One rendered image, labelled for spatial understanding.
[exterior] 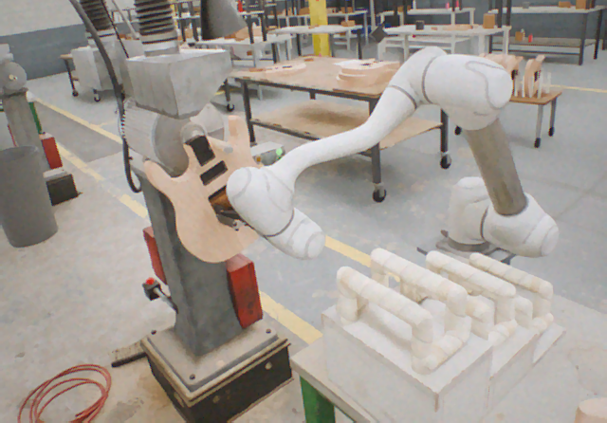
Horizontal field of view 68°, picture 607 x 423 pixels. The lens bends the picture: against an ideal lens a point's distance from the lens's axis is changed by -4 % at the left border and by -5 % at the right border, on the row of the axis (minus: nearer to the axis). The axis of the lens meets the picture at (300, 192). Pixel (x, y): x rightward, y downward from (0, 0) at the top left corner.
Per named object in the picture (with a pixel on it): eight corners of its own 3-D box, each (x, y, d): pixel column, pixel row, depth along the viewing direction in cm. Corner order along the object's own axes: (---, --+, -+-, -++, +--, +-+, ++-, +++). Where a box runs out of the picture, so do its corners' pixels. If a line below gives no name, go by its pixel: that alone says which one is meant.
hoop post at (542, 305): (528, 323, 100) (533, 288, 97) (536, 317, 102) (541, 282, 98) (542, 330, 98) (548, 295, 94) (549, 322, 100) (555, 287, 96)
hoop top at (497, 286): (422, 265, 98) (422, 252, 97) (432, 259, 100) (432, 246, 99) (509, 306, 83) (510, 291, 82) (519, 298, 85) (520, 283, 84)
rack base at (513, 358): (377, 344, 102) (375, 311, 98) (424, 309, 111) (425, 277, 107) (487, 416, 82) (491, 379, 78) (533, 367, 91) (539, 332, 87)
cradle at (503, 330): (470, 354, 83) (471, 340, 82) (504, 323, 90) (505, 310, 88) (487, 363, 81) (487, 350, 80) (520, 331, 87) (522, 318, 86)
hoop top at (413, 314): (333, 283, 82) (332, 268, 81) (346, 275, 84) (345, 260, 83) (424, 338, 67) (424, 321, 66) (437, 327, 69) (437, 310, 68)
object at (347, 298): (336, 319, 85) (332, 276, 82) (349, 310, 87) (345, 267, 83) (348, 326, 83) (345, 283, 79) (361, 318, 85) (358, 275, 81)
